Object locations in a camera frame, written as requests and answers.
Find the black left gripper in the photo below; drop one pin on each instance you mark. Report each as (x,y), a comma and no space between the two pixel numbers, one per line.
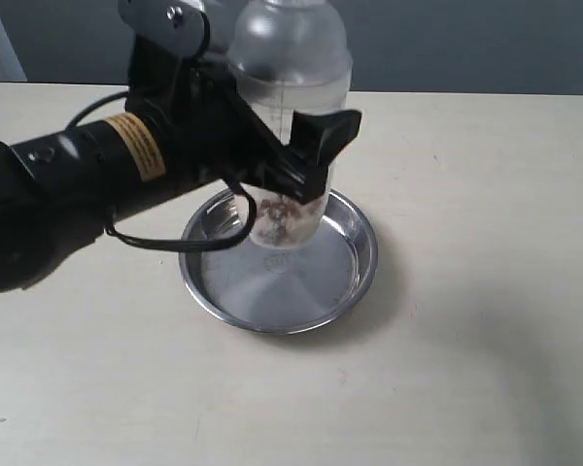
(210,129)

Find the clear plastic shaker bottle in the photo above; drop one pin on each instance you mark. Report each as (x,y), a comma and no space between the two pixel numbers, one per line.
(288,57)

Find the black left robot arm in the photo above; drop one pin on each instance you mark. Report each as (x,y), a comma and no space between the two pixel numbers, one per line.
(60,192)

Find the round stainless steel tray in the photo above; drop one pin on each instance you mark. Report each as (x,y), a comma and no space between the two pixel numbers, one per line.
(285,292)

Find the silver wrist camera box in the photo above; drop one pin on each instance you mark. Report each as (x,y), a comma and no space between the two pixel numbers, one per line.
(178,27)

